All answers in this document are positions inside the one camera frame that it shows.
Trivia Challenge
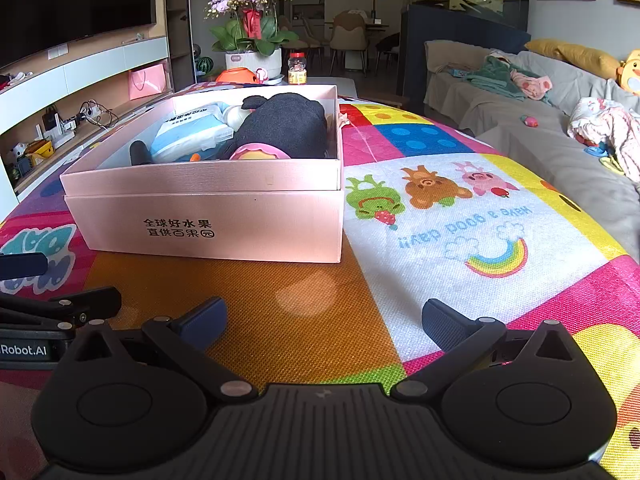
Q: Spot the yellow duck plush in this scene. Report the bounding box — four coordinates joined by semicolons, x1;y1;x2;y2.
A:
617;50;640;96

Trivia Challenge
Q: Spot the pink cardboard box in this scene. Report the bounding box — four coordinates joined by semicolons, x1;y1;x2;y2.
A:
59;83;345;265

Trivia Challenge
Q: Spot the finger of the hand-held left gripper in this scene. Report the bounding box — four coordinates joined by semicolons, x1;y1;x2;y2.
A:
0;252;51;279
0;287;123;331

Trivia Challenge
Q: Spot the clear jar with red lid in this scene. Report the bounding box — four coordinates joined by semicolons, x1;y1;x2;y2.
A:
288;52;308;86

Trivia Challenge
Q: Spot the purple orchid plant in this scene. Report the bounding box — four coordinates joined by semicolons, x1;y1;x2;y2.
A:
204;0;301;57

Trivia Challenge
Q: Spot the pink clothing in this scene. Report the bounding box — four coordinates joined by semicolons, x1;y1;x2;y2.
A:
510;70;554;102

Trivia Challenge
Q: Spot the beige dining chair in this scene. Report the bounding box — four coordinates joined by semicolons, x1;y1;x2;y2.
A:
331;12;369;73

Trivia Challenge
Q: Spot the green clothing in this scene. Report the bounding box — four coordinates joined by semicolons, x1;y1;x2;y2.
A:
464;55;527;99

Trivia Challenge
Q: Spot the black plush toy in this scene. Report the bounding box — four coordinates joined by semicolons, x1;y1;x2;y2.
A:
215;92;332;161

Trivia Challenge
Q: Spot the grey sofa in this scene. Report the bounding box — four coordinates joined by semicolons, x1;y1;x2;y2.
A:
424;39;640;263

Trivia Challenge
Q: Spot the pink paper bag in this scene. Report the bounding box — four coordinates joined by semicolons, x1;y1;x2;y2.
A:
128;63;167;102

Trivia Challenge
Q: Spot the blue tissue packet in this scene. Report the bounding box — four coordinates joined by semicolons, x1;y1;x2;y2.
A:
149;102;247;162

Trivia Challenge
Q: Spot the white flower pot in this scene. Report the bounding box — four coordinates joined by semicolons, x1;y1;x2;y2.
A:
224;49;284;82

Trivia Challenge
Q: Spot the yellow pillow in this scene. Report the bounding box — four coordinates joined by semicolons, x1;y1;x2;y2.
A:
524;38;624;80

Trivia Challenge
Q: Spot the black television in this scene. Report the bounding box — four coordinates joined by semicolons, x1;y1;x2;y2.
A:
0;0;157;69

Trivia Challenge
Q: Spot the colourful printed mat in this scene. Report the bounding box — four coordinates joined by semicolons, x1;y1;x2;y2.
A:
0;84;640;480

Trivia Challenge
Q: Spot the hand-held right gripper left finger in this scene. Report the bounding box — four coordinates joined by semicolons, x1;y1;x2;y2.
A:
59;296;259;401

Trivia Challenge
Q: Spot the white power strip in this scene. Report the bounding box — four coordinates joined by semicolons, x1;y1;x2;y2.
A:
42;102;119;134

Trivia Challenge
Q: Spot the orange round container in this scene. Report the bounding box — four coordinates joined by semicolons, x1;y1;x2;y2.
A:
215;67;261;84

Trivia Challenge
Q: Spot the white wooden TV cabinet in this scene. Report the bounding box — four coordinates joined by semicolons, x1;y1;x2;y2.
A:
0;35;174;221

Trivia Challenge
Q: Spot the dark dining table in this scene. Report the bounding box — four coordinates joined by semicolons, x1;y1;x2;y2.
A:
365;21;392;63

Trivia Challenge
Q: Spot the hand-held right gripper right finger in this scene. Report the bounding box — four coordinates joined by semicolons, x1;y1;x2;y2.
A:
391;298;586;401

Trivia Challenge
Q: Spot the white pink clothes pile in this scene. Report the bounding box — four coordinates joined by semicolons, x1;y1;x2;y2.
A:
567;96;640;184

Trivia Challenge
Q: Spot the dark blue cabinet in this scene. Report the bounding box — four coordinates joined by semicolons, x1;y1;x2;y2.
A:
401;2;532;107

